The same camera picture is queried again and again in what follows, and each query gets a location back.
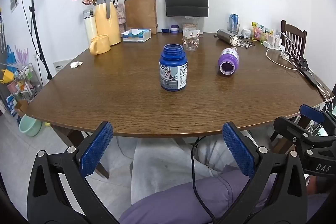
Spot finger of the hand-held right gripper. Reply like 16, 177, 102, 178
299, 104, 336, 135
274, 116, 336, 161

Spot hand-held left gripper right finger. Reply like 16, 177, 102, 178
223, 122, 307, 224

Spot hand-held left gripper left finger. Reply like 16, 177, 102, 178
27, 121, 118, 224

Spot printed clear glass cup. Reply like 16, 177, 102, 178
182, 28, 200, 51

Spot black flat device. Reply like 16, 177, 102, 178
298, 57, 322, 86

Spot grey cloth garment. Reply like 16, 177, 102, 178
130, 132, 271, 203

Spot green plastic basin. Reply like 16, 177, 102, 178
19, 114, 42, 137

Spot white charger block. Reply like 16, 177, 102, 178
263, 32, 282, 48

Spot wooden chair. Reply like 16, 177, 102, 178
280, 20, 307, 59

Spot cardboard box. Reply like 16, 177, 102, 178
14, 100, 28, 117

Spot purple plastic bottle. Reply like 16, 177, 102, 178
218, 46, 240, 75

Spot colourful snack packet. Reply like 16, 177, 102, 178
251, 21, 275, 42

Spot white earphones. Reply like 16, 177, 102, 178
238, 39, 256, 48

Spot yellow mug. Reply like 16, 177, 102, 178
89, 34, 111, 55

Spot blue plastic bottle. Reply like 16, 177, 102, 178
159, 44, 188, 92

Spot clear drinking glass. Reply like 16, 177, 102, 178
227, 22, 240, 34

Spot steel tumbler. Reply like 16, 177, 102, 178
217, 29, 239, 45

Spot tissue box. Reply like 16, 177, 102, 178
121, 28, 152, 42

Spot blue drink can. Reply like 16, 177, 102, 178
229, 13, 239, 33

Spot white thermos bottle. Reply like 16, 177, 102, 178
83, 9, 98, 42

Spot blue bag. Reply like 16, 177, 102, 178
5, 46, 17, 65

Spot yellow thermos jug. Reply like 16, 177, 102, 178
94, 0, 122, 46

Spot clear snack jar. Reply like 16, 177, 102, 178
182, 16, 200, 30

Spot pink vase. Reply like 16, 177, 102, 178
115, 3, 126, 34

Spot brown paper bag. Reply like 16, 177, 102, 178
124, 0, 157, 35

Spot black light stand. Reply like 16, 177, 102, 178
14, 0, 53, 80

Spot black cable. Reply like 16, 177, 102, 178
191, 136, 217, 224

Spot white cable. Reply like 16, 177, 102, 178
266, 32, 302, 69

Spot wire storage rack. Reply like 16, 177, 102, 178
0, 63, 44, 109

